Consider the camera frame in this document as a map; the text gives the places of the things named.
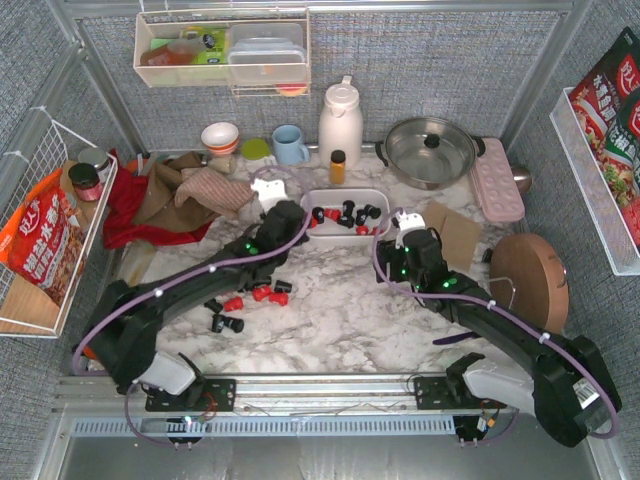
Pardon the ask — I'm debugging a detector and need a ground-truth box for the steel pot with lid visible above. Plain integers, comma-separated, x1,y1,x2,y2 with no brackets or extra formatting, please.
375,117,486,191

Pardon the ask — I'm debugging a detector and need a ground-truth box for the white orange striped bowl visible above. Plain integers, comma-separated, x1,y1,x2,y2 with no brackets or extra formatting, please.
201,122,239,155

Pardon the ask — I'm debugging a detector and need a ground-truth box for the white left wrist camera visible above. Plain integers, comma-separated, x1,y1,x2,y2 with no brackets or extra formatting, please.
250,178,288,213

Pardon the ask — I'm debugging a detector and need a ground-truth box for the pink striped cloth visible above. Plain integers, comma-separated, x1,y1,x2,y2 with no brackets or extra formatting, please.
174,167,254,218

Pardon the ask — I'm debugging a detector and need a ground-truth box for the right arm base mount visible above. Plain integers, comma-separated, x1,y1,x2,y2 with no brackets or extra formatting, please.
408,353,488,410

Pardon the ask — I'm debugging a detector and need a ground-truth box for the green lid white cup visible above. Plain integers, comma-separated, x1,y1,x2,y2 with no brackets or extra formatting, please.
241,138,271,161

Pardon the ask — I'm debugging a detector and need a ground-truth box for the red cloth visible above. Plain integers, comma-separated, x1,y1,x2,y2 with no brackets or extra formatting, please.
103,158,212,249

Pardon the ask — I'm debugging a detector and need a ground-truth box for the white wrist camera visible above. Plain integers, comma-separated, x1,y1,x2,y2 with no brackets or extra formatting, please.
393,209,426,249
250,178,288,213

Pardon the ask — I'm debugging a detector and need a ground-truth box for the black coffee capsule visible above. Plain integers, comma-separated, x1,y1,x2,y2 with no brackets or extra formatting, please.
355,209,368,226
273,280,293,294
224,317,245,333
211,314,225,333
342,200,355,217
364,204,381,219
310,207,325,228
337,215,355,229
204,299,224,314

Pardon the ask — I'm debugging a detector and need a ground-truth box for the orange spice bottle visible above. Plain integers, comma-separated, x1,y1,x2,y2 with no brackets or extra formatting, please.
329,150,346,185

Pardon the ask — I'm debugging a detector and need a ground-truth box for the pink egg tray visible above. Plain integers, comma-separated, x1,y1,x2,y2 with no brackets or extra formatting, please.
470,137,525,223

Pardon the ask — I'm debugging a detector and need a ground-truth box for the purple knife handle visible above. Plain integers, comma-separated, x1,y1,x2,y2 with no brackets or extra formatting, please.
432,331,478,346

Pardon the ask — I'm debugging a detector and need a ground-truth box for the right white wire basket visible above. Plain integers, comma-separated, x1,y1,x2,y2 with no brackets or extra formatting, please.
549,87,639,277

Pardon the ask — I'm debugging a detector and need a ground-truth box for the brown cardboard piece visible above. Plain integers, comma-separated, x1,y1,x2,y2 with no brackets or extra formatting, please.
422,201,482,273

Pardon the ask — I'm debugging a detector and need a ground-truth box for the brown cloth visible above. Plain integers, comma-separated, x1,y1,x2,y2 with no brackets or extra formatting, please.
132,152,219,233

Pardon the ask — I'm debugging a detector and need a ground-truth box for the steel ladle bowl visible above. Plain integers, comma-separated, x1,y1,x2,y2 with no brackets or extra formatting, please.
511,164,533,195

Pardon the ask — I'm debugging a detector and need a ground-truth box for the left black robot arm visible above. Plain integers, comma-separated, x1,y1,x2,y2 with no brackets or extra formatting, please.
72,200,311,397

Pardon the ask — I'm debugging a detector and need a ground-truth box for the round wooden cutting board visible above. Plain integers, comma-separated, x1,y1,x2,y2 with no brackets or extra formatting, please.
489,233,569,334

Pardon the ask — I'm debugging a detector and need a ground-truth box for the white rectangular storage basket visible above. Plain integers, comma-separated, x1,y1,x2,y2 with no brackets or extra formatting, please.
301,188,390,248

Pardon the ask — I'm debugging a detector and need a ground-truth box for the clear plastic food container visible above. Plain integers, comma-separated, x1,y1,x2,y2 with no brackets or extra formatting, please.
226,22,307,85

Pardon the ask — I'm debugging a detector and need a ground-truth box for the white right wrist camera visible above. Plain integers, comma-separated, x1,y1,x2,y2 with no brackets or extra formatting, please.
393,209,426,249

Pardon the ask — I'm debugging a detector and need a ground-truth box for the white thermos jug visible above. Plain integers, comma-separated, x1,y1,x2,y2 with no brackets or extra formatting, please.
318,75,364,171

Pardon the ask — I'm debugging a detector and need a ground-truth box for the cream wall storage bin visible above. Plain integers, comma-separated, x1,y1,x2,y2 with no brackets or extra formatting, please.
133,7,311,96

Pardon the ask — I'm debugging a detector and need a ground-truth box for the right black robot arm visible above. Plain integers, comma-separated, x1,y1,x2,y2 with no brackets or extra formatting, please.
372,228,622,447

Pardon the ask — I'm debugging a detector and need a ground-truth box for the blue mug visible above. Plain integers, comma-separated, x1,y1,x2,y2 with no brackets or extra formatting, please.
272,125,310,166

